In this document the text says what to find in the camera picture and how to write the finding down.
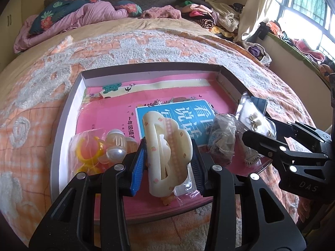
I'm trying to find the cream cloud hair claw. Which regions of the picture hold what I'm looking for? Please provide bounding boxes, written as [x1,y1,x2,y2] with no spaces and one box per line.
[141,111,194,198]

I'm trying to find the patterned bag of clothes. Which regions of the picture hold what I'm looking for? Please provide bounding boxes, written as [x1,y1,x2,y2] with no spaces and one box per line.
[242,41,273,67]

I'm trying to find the pink fuzzy garment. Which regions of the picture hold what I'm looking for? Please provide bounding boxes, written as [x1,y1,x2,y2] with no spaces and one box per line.
[140,5,182,20]

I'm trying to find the cream wardrobe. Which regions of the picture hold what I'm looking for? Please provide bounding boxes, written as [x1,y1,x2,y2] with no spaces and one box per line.
[0,0,29,58]

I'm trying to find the cream curtain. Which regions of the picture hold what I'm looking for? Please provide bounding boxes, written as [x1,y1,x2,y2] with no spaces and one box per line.
[233,0,284,42]

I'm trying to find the yellow hair clip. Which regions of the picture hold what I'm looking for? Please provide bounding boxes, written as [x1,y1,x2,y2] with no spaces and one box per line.
[69,133,108,174]

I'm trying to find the clothes on windowsill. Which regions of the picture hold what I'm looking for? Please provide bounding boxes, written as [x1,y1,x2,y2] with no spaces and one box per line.
[262,21,335,81]

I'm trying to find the dark jewelry packet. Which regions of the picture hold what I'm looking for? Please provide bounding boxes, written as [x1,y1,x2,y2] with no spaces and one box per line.
[208,113,237,166]

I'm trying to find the clear plastic packet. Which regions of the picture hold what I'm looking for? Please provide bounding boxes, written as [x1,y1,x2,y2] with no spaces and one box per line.
[161,180,203,207]

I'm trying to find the beige bed sheet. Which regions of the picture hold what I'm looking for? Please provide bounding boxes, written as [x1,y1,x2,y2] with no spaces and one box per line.
[0,18,225,74]

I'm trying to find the small floral pillow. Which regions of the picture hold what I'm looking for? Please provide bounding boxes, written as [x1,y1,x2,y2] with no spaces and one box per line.
[114,0,143,17]

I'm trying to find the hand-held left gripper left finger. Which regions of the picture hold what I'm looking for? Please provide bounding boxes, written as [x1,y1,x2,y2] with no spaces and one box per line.
[29,137,148,251]

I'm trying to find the large floral pillow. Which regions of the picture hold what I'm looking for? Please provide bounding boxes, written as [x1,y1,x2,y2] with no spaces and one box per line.
[29,0,97,36]

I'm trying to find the grey cardboard box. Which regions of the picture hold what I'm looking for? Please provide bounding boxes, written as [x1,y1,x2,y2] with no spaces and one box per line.
[50,62,273,225]

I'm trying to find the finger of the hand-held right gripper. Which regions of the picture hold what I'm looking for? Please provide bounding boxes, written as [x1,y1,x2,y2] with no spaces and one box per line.
[241,129,329,173]
[263,111,331,147]

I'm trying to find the pearl hair claw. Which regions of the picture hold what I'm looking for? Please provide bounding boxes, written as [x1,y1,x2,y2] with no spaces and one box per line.
[101,129,139,166]

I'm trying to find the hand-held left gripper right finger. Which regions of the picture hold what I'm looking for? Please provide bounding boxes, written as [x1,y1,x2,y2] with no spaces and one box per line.
[191,138,307,251]

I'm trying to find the pink book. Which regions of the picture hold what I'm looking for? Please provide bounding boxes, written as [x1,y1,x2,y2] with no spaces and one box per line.
[75,80,262,220]

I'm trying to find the pink quilt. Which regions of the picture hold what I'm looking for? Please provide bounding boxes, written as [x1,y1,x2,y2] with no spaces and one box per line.
[13,0,130,54]

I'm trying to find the pile of clothes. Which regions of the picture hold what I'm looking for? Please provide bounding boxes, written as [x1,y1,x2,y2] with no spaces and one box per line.
[175,0,245,41]

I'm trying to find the earring packet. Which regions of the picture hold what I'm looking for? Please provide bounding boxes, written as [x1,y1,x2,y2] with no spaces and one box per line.
[234,92,278,139]

